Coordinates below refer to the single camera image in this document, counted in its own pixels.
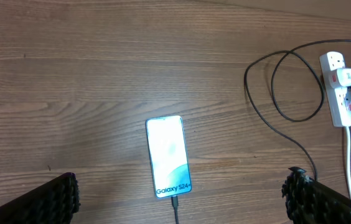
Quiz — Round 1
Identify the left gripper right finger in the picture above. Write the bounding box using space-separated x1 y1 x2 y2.
281 167 351 224

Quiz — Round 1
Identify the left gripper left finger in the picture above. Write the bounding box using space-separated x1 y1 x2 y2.
0 172 80 224

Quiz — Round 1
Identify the Samsung Galaxy smartphone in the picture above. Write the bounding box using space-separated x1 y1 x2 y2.
146 116 192 198

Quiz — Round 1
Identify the white charger plug adapter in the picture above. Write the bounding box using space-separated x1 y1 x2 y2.
325 68 351 88

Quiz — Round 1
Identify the white power strip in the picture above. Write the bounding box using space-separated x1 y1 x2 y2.
319 51 351 127

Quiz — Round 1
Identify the cardboard wall panel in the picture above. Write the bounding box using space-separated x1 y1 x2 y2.
202 0 351 21

